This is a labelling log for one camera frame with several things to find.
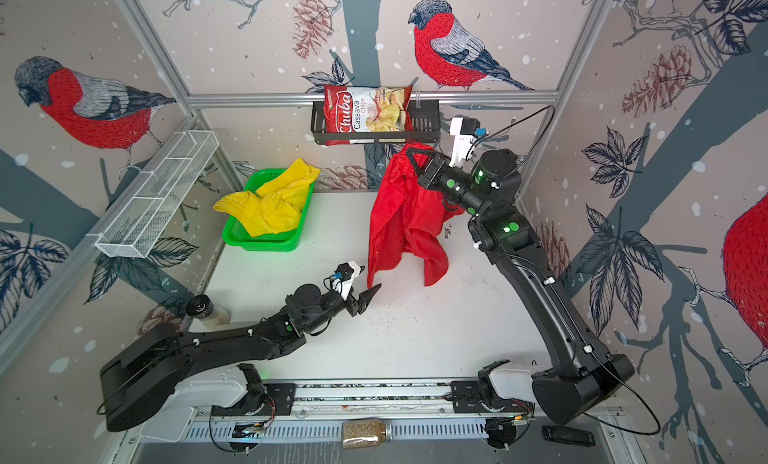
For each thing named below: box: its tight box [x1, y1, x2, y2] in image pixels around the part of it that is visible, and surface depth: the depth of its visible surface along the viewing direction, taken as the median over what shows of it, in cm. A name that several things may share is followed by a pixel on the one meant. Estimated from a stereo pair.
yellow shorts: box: [213, 158, 321, 237], surface depth 108 cm
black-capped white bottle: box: [186, 294, 230, 328], surface depth 81 cm
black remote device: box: [542, 425, 596, 447], surface depth 67 cm
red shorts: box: [367, 143, 464, 288], surface depth 69 cm
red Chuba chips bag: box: [324, 84, 414, 146], surface depth 90 cm
